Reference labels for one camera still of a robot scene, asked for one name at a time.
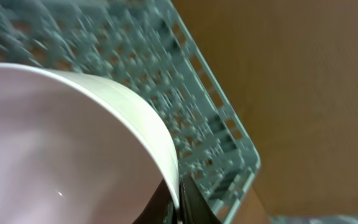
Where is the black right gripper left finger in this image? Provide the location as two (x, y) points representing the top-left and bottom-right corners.
(133, 180), (177, 224)

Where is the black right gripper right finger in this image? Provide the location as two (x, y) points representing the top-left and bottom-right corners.
(180, 174), (221, 224)

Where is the white bowl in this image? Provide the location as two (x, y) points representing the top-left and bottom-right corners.
(0, 63), (180, 223)

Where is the grey dish rack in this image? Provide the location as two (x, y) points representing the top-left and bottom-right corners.
(0, 1), (261, 223)

